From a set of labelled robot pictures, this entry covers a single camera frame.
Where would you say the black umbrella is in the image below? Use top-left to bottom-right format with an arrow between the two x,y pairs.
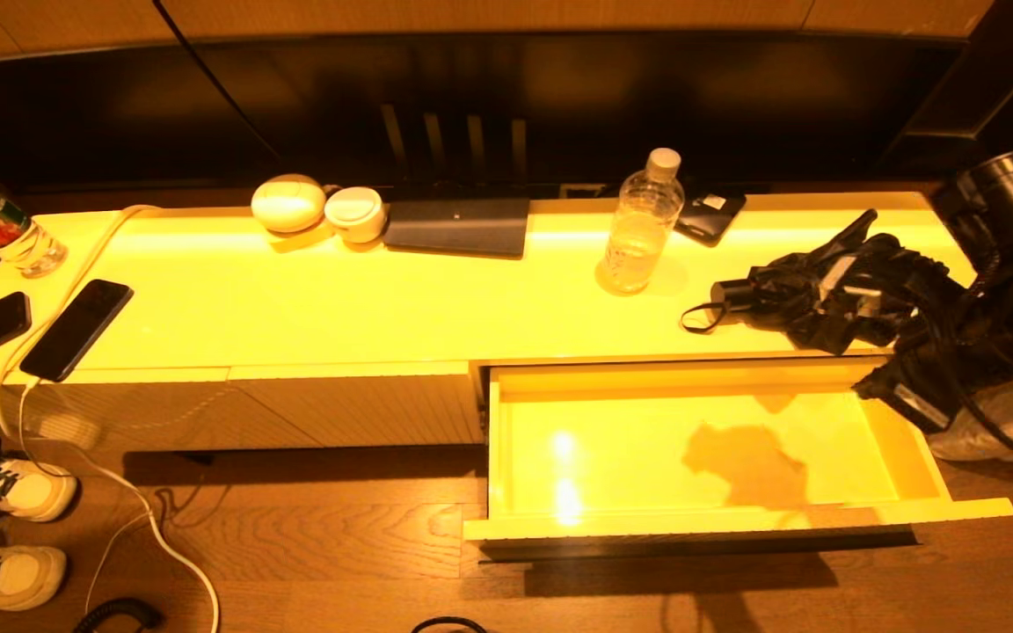
681,207 -> 969,355

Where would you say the cream white drawer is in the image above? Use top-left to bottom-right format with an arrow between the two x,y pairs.
463,356 -> 1013,564

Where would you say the clear bottle with white cap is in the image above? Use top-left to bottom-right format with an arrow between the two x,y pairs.
602,147 -> 686,295

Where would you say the beige wooden cabinet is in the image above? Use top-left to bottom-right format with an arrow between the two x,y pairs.
0,190 -> 1013,455

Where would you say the small black labelled device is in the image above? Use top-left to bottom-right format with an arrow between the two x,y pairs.
674,188 -> 747,245

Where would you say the dark wooden shelf unit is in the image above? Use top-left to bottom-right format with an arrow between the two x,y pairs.
876,0 -> 1013,186

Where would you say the black television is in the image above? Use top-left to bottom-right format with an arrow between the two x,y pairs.
0,33 -> 969,194

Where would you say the dark grey flat box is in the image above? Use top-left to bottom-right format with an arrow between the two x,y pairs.
383,197 -> 531,258

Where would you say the white round lidded cup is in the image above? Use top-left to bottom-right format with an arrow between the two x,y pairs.
324,186 -> 388,244

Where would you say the white oval case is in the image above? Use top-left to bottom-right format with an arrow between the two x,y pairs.
251,173 -> 328,234

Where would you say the black smartphone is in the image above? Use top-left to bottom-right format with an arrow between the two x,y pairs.
19,278 -> 135,382

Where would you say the white sneaker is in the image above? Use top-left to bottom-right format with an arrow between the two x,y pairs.
0,459 -> 78,523
0,545 -> 68,612

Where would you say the clear bottle with colourful label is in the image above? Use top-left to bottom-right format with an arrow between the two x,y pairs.
0,149 -> 69,278

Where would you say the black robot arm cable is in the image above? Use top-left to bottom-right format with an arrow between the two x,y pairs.
937,325 -> 1013,480

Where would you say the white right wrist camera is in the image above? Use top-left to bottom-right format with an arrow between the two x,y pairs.
814,253 -> 887,319

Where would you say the black floor cable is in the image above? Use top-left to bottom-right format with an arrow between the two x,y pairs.
410,616 -> 490,633

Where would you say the thin black wall cable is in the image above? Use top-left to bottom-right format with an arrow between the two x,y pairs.
152,0 -> 283,164

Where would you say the black coiled cable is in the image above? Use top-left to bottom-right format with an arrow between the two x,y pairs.
73,598 -> 164,633

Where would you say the thick white power cable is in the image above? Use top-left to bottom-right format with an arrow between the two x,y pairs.
0,203 -> 222,633

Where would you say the thin white charging cable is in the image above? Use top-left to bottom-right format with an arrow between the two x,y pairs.
18,376 -> 156,616

